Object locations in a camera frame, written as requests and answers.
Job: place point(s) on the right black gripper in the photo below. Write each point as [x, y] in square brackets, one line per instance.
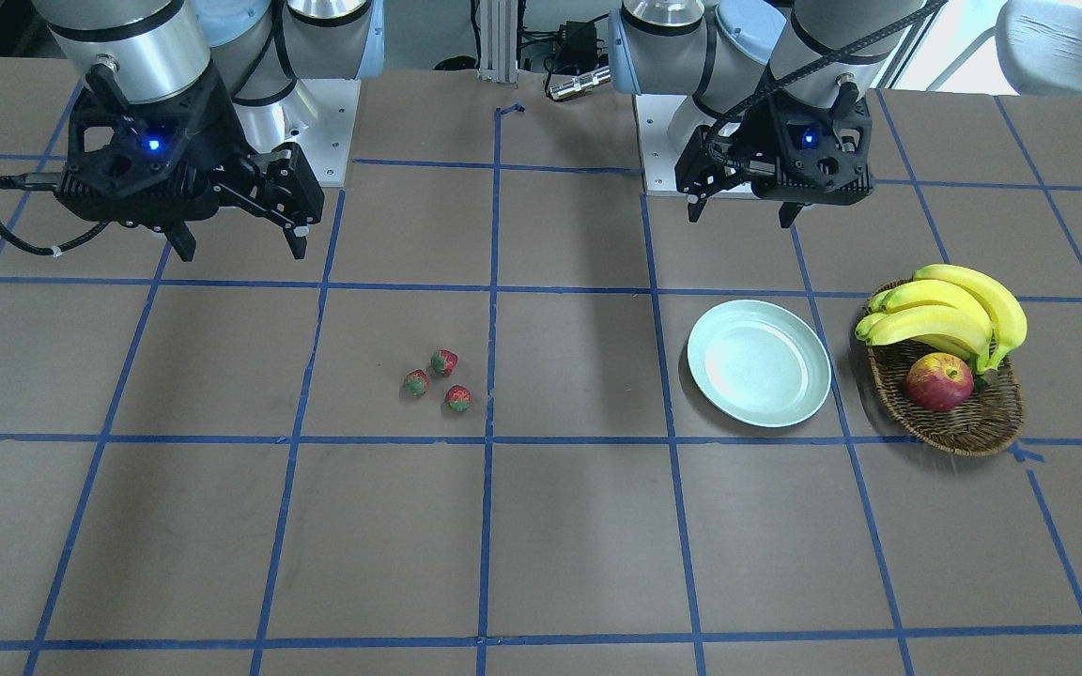
[215, 127]

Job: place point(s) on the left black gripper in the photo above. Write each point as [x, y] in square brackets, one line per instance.
[755, 129]

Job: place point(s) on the strawberry top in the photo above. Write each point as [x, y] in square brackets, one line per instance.
[443, 362]

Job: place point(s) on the strawberry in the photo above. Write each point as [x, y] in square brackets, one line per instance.
[443, 362]
[458, 398]
[416, 383]

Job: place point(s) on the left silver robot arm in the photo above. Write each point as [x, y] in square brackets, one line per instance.
[732, 55]

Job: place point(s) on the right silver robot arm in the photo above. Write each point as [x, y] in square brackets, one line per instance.
[260, 48]

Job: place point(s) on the light green plate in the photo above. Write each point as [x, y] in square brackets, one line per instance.
[759, 363]

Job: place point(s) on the yellow banana bunch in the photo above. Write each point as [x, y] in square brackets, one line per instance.
[953, 308]

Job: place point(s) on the red apple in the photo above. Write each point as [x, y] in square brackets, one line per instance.
[939, 382]

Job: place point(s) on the strawberry bottom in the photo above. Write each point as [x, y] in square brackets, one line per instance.
[458, 398]

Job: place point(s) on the wicker basket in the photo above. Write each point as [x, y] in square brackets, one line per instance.
[988, 422]

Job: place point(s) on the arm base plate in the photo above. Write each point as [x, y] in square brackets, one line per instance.
[664, 126]
[322, 122]

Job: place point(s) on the aluminium frame post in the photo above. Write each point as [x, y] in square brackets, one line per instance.
[498, 25]

